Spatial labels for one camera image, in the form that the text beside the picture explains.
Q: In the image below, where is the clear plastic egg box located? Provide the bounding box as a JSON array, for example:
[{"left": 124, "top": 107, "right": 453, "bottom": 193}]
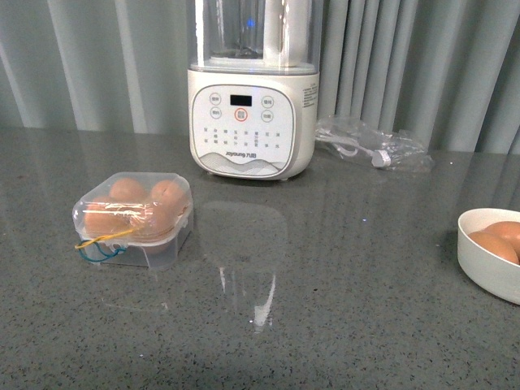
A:
[{"left": 72, "top": 172, "right": 194, "bottom": 271}]

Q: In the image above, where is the brown egg in bowl back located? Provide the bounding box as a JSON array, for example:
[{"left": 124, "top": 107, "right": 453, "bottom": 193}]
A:
[{"left": 484, "top": 221, "right": 519, "bottom": 259}]

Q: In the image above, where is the clear plastic bag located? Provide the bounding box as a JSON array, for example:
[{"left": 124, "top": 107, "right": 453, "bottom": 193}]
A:
[{"left": 314, "top": 115, "right": 434, "bottom": 173}]

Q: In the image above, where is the white Joyoung blender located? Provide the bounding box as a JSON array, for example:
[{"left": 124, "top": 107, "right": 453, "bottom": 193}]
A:
[{"left": 187, "top": 1, "right": 323, "bottom": 180}]

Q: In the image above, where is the blue rubber band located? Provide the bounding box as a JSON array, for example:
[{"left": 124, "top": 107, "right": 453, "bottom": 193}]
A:
[{"left": 75, "top": 240, "right": 127, "bottom": 264}]

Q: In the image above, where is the yellow rubber band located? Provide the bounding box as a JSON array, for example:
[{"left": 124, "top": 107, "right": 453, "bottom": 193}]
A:
[{"left": 74, "top": 228, "right": 137, "bottom": 249}]

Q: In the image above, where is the white bowl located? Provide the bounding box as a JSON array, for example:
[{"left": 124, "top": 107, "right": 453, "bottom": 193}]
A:
[{"left": 457, "top": 208, "right": 519, "bottom": 305}]

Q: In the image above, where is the white power cable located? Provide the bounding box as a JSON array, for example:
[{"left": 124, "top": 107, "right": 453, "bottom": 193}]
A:
[{"left": 316, "top": 129, "right": 393, "bottom": 168}]

